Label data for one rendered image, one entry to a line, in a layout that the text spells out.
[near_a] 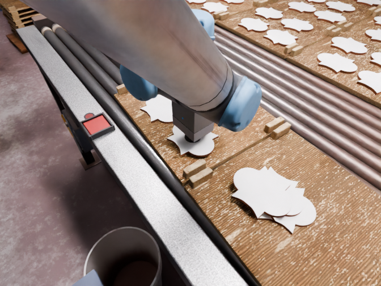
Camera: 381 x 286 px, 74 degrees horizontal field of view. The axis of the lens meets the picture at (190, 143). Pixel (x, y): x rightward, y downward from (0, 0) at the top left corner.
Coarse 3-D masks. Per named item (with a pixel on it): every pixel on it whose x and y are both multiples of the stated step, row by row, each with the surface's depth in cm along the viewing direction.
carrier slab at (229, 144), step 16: (128, 96) 81; (128, 112) 76; (144, 112) 76; (256, 112) 76; (144, 128) 71; (160, 128) 71; (224, 128) 71; (256, 128) 71; (160, 144) 67; (224, 144) 67; (240, 144) 67; (256, 144) 69; (176, 160) 64; (192, 160) 64; (208, 160) 64; (224, 160) 64; (176, 176) 61
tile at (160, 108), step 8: (160, 96) 80; (152, 104) 77; (160, 104) 77; (168, 104) 77; (152, 112) 74; (160, 112) 74; (168, 112) 74; (152, 120) 72; (160, 120) 72; (168, 120) 72
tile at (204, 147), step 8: (176, 128) 69; (176, 136) 67; (184, 136) 67; (208, 136) 67; (216, 136) 67; (176, 144) 65; (184, 144) 65; (192, 144) 65; (200, 144) 65; (208, 144) 65; (184, 152) 63; (192, 152) 63; (200, 152) 63; (208, 152) 63
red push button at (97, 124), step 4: (100, 116) 76; (92, 120) 74; (96, 120) 74; (100, 120) 74; (104, 120) 74; (84, 124) 73; (88, 124) 73; (92, 124) 73; (96, 124) 73; (100, 124) 73; (104, 124) 73; (108, 124) 73; (88, 128) 72; (92, 128) 72; (96, 128) 72; (100, 128) 72; (92, 132) 71
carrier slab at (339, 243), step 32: (256, 160) 64; (288, 160) 64; (320, 160) 64; (192, 192) 57; (224, 192) 57; (320, 192) 57; (352, 192) 57; (224, 224) 52; (256, 224) 52; (320, 224) 52; (352, 224) 52; (256, 256) 48; (288, 256) 48; (320, 256) 48; (352, 256) 48
